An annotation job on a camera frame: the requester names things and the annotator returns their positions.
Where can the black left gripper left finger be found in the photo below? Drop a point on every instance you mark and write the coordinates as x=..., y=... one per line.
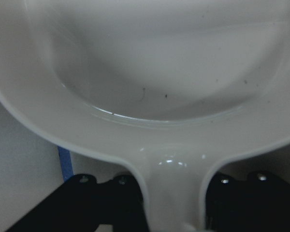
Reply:
x=121, y=204

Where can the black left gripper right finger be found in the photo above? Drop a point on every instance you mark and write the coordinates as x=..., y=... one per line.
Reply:
x=225, y=204

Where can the cream plastic dustpan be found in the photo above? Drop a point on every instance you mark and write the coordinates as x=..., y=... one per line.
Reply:
x=170, y=89

